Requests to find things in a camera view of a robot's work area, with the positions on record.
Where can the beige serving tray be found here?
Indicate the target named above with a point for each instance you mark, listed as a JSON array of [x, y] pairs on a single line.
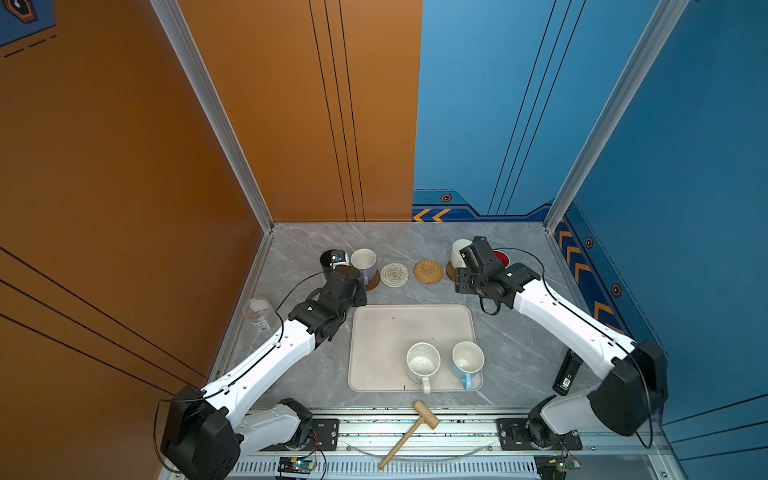
[[383, 334]]

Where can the right aluminium frame post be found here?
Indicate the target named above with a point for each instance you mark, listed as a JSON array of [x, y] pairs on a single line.
[[652, 40]]

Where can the wooden mallet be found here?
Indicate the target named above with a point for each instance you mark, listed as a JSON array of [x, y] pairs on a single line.
[[425, 417]]

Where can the black mug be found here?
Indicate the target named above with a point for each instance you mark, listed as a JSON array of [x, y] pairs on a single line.
[[327, 261]]

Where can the aluminium frame post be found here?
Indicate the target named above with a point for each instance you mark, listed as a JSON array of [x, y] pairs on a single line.
[[652, 40], [176, 29]]

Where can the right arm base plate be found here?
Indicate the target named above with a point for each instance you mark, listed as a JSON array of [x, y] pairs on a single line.
[[515, 434]]

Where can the left aluminium frame post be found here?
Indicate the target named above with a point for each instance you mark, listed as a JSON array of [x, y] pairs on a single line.
[[176, 29]]

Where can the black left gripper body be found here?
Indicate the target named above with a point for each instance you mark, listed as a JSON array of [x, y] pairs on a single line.
[[359, 299]]

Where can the brown worn round coaster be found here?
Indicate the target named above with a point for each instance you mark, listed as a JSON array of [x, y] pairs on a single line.
[[371, 280]]

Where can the black handheld device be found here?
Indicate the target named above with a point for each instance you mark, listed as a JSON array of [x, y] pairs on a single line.
[[567, 373]]

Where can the purple mug white inside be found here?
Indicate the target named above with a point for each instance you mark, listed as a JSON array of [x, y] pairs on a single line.
[[364, 259]]

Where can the white speckled mug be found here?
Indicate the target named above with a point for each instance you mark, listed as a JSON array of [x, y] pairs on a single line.
[[423, 361]]

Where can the rattan round coaster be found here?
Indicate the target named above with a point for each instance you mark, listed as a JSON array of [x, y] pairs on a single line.
[[428, 272]]

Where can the aluminium front rail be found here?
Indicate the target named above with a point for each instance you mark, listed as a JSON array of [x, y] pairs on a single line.
[[464, 445]]

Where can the right green circuit board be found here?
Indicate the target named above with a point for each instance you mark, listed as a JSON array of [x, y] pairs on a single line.
[[556, 468]]

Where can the white mug red inside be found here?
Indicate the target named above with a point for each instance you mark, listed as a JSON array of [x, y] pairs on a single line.
[[503, 257]]

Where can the light blue mug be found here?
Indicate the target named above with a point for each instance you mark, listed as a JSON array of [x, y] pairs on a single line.
[[467, 361]]

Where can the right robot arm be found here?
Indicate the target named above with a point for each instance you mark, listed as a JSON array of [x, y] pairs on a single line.
[[633, 374]]

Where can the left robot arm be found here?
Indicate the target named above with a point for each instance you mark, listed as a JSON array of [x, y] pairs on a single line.
[[208, 430]]

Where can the left green circuit board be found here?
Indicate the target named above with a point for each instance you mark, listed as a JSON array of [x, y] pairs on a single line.
[[295, 467]]

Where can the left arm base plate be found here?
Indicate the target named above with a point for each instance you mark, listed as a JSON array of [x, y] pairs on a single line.
[[325, 431]]

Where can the dark wooden round coaster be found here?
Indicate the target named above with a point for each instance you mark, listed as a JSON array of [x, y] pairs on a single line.
[[450, 271]]

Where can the multicolour woven coaster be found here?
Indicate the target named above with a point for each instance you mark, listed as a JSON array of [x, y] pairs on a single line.
[[394, 275]]

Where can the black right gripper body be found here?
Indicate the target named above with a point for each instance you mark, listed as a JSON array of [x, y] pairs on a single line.
[[466, 283]]

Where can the green circuit board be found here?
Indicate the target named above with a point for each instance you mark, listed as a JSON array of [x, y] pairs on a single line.
[[295, 467], [556, 468]]

